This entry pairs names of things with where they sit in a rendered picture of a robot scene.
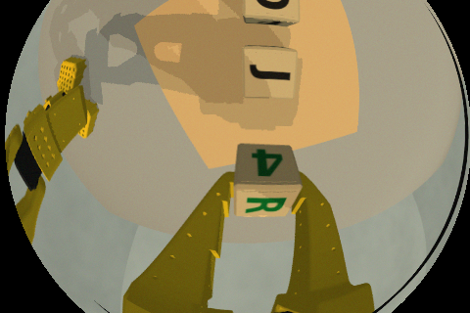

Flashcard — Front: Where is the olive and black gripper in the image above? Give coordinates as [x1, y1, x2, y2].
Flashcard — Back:
[122, 28, 468, 313]

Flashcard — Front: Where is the orange flat mat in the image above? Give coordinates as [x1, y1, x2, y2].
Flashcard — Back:
[134, 0, 359, 169]

